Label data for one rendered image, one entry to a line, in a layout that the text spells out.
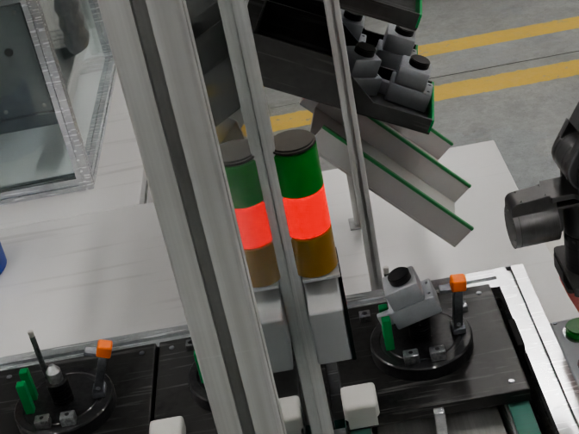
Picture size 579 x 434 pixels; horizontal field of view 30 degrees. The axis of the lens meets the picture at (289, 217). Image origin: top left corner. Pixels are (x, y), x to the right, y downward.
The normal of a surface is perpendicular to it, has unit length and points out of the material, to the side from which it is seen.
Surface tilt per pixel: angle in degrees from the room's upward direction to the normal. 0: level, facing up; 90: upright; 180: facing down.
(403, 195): 90
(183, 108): 90
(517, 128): 0
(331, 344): 90
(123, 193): 0
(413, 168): 90
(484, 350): 0
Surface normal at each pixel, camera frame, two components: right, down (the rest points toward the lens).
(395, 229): -0.17, -0.84
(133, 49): 0.06, 0.51
